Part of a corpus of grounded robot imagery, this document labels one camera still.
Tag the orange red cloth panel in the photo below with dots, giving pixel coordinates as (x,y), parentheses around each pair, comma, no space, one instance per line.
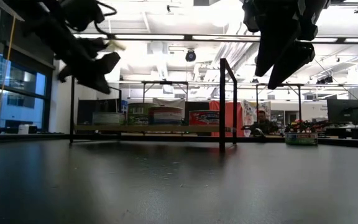
(228,107)

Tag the black round ceiling lamp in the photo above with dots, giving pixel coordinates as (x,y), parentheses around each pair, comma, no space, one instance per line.
(190,56)

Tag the black ceiling lamp cluster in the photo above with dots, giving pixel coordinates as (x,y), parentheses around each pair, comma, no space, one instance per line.
(325,80)

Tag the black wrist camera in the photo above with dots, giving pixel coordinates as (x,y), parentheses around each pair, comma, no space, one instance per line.
(79,12)
(312,18)

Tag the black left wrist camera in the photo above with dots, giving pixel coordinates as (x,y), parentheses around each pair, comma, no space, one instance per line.
(79,12)

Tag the red flat seafood tin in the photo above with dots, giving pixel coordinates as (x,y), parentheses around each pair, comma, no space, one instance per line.
(204,117)

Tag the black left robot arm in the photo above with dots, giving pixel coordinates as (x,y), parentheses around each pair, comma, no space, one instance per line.
(33,18)

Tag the dark standing board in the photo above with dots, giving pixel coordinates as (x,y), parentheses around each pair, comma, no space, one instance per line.
(96,112)

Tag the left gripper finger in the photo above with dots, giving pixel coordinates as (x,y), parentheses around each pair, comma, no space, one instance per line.
(107,63)
(95,82)

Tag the black frame wooden shelf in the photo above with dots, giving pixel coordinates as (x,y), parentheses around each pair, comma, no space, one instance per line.
(154,128)

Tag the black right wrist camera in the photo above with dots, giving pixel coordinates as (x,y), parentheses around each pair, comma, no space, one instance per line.
(312,18)

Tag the black background table frame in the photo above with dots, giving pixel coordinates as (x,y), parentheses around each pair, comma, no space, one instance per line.
(166,82)
(299,102)

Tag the black rig frame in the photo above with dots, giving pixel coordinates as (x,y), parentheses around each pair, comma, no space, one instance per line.
(188,37)

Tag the person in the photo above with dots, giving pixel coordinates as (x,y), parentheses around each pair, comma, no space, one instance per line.
(262,124)

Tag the blue red label can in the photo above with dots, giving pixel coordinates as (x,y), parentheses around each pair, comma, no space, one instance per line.
(165,116)

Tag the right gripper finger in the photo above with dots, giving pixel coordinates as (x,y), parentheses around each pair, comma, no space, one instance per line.
(273,49)
(294,62)

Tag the dark computer monitor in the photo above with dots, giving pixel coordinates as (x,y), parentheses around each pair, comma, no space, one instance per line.
(344,111)

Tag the white printed banner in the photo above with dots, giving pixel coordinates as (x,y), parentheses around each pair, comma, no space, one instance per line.
(250,113)

